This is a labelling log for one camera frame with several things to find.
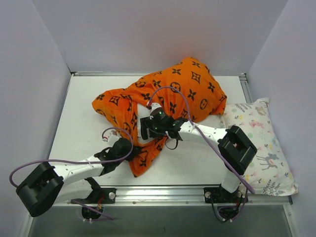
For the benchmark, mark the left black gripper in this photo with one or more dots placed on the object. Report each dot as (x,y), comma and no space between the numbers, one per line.
(136,152)

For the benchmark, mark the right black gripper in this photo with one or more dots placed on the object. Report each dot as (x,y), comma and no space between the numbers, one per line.
(145,127)

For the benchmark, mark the orange patterned pillowcase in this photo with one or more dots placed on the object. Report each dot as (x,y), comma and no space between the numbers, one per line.
(185,90)

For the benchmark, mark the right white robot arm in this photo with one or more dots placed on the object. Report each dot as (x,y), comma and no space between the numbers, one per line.
(231,145)

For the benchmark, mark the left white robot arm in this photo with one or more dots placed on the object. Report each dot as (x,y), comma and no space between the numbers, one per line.
(42,187)

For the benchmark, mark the white floral animal pillow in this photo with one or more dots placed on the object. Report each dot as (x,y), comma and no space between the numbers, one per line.
(269,172)

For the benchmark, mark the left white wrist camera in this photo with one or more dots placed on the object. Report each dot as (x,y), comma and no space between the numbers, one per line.
(111,138)

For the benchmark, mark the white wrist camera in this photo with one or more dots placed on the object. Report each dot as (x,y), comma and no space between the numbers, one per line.
(154,108)
(111,138)

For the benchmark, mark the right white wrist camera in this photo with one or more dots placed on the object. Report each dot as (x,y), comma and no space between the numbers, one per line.
(154,108)

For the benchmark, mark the aluminium front rail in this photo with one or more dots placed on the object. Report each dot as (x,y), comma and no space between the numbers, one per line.
(163,195)

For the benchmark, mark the aluminium rail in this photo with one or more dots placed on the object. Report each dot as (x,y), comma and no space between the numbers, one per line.
(163,195)
(87,74)
(245,87)

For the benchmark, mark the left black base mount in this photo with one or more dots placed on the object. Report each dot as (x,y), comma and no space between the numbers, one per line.
(101,196)

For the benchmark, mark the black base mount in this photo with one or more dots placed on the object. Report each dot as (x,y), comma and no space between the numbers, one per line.
(216,194)
(101,196)

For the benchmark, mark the aluminium back rail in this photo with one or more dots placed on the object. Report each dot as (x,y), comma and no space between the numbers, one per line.
(87,74)

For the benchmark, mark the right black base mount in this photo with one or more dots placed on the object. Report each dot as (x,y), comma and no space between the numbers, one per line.
(216,194)

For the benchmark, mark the aluminium right side rail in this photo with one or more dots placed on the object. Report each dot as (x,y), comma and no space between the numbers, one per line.
(245,87)

